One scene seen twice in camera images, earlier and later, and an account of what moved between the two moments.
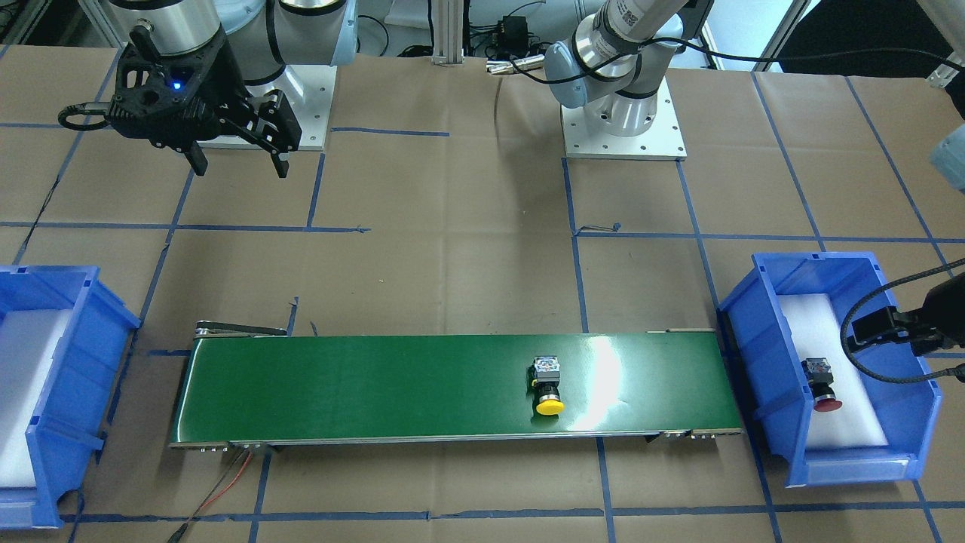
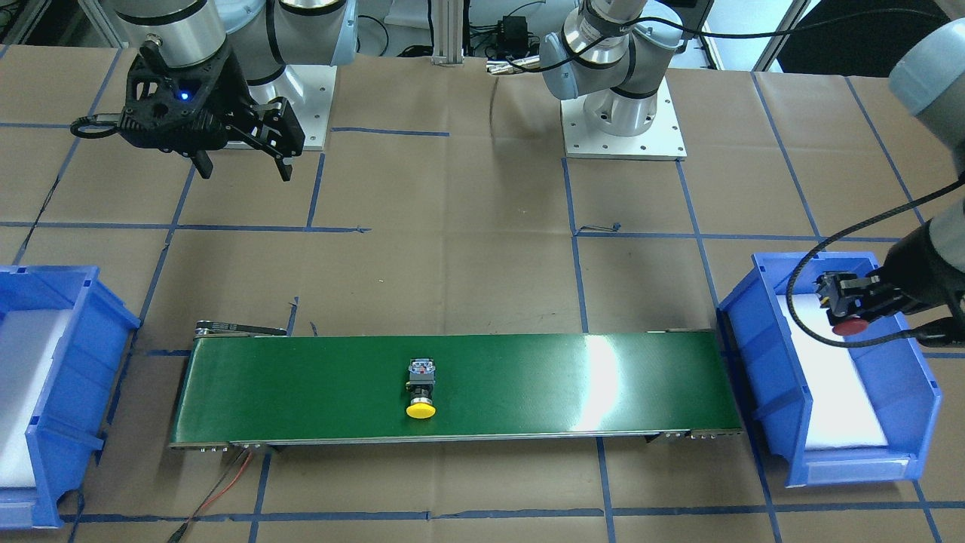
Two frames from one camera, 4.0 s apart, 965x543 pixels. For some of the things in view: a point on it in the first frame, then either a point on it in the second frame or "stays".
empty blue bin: x=81 y=366 stays
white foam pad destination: x=29 y=343 stays
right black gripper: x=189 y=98 stays
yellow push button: x=546 y=370 to x=421 y=381
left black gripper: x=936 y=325 to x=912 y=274
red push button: x=820 y=378 to x=847 y=310
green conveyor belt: x=245 y=391 stays
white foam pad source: x=816 y=333 stays
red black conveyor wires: x=182 y=529 stays
